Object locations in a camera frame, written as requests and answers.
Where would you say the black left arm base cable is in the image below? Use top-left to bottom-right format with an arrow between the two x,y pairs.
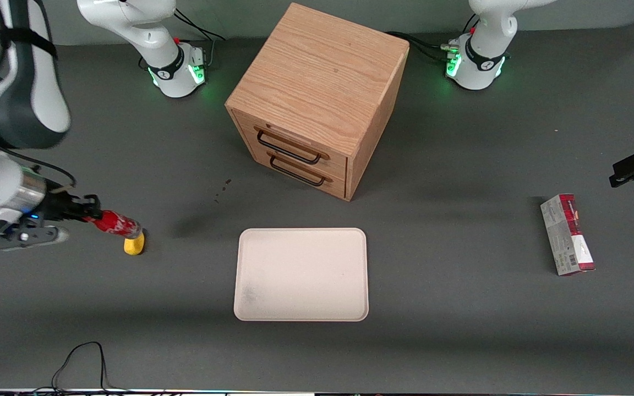
385,31 -> 458,63

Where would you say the red tartan cardboard box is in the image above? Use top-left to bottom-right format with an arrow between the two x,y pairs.
540,193 -> 597,277

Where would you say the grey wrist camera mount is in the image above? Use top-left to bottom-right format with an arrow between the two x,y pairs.
0,224 -> 70,251

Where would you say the black arm base cable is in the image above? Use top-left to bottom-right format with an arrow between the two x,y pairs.
385,31 -> 458,63
172,9 -> 226,43

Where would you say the black metal drawer handle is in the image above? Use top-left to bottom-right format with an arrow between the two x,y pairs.
254,125 -> 331,165
267,151 -> 333,187

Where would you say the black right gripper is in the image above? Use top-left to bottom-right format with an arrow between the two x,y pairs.
30,184 -> 102,225

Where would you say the oak wooden drawer cabinet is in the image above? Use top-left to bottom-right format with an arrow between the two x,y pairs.
225,3 -> 410,202

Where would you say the black looped table cable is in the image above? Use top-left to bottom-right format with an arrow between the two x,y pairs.
34,341 -> 130,394

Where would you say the beige plastic tray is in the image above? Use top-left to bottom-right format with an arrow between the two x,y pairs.
233,228 -> 369,322

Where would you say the small yellow rounded object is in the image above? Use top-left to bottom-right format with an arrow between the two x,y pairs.
124,231 -> 146,256

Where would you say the wooden drawer front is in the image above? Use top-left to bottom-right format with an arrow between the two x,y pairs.
250,147 -> 348,200
232,109 -> 349,178

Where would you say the red coke bottle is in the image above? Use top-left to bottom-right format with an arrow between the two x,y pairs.
86,209 -> 143,238

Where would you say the black right arm base cable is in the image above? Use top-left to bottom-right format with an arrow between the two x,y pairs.
172,9 -> 226,43

